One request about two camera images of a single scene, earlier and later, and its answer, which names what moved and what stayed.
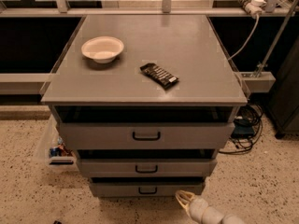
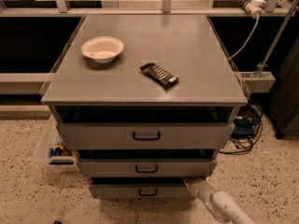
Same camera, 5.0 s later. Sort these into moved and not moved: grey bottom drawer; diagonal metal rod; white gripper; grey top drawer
Moved: white gripper
Not moved: grey top drawer; diagonal metal rod; grey bottom drawer
